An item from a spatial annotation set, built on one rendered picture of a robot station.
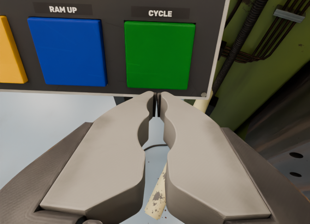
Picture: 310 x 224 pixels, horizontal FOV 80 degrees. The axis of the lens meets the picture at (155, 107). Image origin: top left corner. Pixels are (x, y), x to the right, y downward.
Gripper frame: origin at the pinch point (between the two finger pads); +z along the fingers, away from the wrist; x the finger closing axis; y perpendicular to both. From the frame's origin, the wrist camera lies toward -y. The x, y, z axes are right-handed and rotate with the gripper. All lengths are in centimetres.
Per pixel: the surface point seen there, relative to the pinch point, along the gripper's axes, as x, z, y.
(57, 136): -62, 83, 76
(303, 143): 29.8, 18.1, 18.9
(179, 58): 2.5, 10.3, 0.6
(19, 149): -84, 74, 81
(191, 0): 3.1, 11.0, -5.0
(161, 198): 2.5, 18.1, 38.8
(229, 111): 29, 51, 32
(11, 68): -17.1, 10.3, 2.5
